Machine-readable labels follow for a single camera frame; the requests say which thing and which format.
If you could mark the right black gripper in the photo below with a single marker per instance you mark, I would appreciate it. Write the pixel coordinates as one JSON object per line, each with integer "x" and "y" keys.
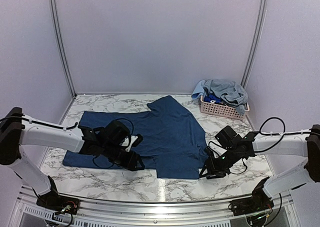
{"x": 213, "y": 169}

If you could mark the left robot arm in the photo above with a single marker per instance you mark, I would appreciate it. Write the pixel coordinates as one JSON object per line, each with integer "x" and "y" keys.
{"x": 114, "y": 141}

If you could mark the dark blue t-shirt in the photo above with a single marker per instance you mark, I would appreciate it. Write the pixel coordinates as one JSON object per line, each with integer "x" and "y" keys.
{"x": 173, "y": 141}

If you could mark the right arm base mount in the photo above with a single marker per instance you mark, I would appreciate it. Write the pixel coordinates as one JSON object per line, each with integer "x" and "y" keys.
{"x": 250, "y": 205}

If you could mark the aluminium corner post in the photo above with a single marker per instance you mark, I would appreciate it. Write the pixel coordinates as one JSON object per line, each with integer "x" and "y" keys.
{"x": 61, "y": 48}
{"x": 255, "y": 42}

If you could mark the left aluminium corner post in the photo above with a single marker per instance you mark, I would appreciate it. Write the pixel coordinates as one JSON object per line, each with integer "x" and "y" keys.
{"x": 61, "y": 48}

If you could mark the light blue cloth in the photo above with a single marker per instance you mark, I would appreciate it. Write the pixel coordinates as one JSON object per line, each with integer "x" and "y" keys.
{"x": 199, "y": 90}

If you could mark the royal blue printed garment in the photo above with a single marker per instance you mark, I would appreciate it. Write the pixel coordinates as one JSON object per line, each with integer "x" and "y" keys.
{"x": 212, "y": 99}

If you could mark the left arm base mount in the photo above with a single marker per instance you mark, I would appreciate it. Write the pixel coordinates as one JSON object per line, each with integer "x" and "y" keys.
{"x": 59, "y": 203}

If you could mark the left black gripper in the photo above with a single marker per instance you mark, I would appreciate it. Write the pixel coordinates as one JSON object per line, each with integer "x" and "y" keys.
{"x": 130, "y": 163}

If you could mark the light blue denim jeans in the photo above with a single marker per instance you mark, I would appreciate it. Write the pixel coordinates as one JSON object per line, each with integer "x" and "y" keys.
{"x": 233, "y": 94}

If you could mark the right aluminium corner post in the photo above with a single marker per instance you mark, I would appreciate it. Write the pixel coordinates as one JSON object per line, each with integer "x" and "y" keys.
{"x": 255, "y": 42}

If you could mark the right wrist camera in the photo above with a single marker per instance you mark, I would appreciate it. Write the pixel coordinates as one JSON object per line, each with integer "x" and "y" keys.
{"x": 210, "y": 153}

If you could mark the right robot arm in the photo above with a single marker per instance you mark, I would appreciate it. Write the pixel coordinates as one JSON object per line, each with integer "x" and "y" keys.
{"x": 304, "y": 143}

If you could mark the pink plastic laundry basket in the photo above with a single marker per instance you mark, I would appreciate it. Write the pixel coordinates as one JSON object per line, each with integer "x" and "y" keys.
{"x": 222, "y": 110}

